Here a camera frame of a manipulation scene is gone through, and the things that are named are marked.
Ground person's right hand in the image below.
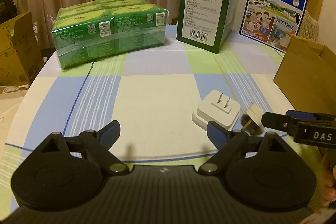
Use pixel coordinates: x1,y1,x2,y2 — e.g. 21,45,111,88
321,155,335,207

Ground small beige travel plug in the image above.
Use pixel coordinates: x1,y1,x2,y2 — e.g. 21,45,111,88
241,103,264,136

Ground white square plug adapter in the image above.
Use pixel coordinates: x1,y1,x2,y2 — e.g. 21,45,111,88
191,90,241,131

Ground open brown cardboard box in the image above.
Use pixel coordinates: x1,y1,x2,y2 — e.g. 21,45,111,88
273,36,336,115

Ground checkered bed sheet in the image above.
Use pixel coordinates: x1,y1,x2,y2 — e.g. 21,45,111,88
1,26,291,218

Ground quilted beige chair cushion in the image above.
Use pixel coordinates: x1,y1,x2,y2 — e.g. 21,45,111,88
298,10,319,42

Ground blue milk carton box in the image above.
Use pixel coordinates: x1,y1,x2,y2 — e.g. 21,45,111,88
239,0,308,53

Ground green tissue multipack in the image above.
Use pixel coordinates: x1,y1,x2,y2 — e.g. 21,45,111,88
52,0,169,70

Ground cardboard boxes on floor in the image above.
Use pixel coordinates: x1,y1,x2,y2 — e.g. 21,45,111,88
0,11,44,86

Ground green white milk carton box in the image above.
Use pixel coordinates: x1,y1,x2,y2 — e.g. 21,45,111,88
177,0,239,54

